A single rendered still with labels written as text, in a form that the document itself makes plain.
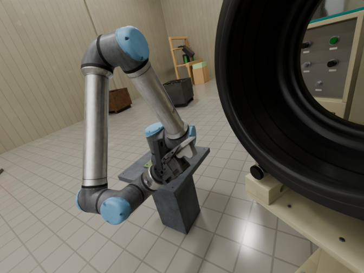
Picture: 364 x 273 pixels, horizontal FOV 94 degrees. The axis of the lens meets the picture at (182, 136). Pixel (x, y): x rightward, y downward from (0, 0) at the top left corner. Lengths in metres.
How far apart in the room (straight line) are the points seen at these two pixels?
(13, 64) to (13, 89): 0.65
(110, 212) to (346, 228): 0.64
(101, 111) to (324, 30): 1.09
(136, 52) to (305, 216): 0.71
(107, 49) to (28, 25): 6.46
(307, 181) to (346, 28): 0.85
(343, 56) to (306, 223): 0.82
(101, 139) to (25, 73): 6.09
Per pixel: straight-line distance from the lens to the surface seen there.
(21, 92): 6.62
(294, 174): 0.43
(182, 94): 4.81
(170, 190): 1.00
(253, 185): 0.59
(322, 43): 1.18
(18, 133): 6.55
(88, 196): 0.72
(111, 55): 0.71
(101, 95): 0.73
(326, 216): 0.61
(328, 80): 1.19
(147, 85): 0.75
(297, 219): 0.58
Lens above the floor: 1.25
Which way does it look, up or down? 24 degrees down
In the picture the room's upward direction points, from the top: 13 degrees counter-clockwise
